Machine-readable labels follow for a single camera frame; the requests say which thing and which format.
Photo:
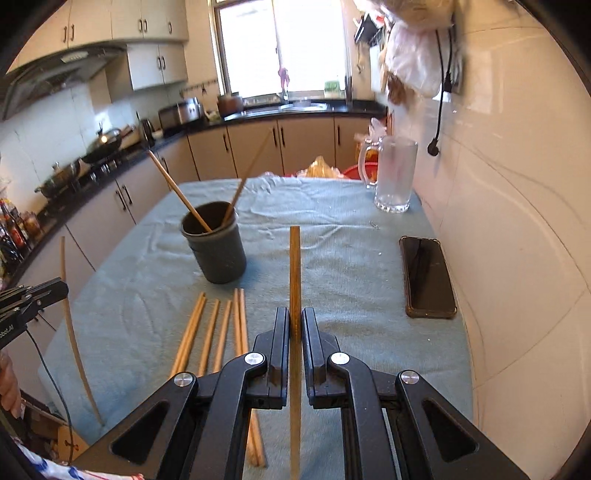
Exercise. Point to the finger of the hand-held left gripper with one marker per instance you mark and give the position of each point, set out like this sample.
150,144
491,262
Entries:
48,293

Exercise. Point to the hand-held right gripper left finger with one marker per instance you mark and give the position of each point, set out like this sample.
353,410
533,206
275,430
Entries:
282,350

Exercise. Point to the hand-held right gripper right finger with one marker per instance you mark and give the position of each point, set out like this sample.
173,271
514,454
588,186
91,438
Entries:
308,350

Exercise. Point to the dark grey utensil cup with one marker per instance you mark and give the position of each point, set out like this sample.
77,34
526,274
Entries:
221,258

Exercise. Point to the person's left hand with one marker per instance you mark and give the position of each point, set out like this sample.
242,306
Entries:
8,383

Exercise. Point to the cluster of condiment bottles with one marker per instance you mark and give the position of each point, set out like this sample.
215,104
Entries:
14,230

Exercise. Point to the blue table cloth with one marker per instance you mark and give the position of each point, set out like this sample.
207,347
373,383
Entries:
346,277

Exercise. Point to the steel cooking pot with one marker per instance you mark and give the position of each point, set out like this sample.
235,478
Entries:
55,180

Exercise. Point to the cardboard box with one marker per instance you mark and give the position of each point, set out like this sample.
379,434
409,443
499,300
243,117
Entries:
51,434

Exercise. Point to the gas stove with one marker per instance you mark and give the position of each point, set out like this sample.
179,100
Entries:
99,171

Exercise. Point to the black smartphone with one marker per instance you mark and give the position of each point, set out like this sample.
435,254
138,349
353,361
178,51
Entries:
427,277

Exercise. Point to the black wok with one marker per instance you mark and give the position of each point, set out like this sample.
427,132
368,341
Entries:
99,152

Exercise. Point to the patterned clothing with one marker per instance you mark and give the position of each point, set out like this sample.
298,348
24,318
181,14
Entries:
51,468

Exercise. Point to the steel wok lid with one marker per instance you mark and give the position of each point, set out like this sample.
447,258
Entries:
111,137

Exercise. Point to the yellowish plastic bag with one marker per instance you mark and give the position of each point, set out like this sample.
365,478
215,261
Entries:
321,168

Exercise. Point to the red plastic basin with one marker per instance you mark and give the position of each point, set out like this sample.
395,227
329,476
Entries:
358,171

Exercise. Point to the clear glass mug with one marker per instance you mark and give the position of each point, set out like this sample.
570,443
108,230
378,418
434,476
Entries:
395,175

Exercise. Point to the range hood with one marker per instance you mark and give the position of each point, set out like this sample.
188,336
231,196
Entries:
46,74

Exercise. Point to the stainless steel oven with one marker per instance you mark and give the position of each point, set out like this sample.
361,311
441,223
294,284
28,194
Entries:
180,113

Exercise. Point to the white and orange plastic bags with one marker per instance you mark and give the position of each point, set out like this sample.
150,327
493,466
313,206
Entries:
369,134

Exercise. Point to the steel kitchen sink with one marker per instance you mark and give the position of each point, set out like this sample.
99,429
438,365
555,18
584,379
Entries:
300,108

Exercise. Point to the brown clay pot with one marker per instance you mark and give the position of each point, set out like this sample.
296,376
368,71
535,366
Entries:
230,104

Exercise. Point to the purple cloth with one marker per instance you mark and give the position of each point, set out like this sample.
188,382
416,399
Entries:
283,76

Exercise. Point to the upper kitchen cabinets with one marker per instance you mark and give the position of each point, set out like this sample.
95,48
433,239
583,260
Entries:
115,18

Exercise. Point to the kitchen window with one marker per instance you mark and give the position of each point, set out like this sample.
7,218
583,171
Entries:
300,46

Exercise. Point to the clear hanging plastic bag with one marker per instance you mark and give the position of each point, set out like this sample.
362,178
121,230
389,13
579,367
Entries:
415,64

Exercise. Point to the clear bag of buns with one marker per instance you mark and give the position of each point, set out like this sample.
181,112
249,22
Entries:
420,9

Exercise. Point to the wall hook rail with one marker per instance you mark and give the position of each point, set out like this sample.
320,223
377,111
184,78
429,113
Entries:
198,86

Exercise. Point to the black wall rack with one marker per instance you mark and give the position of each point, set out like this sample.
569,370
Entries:
367,27

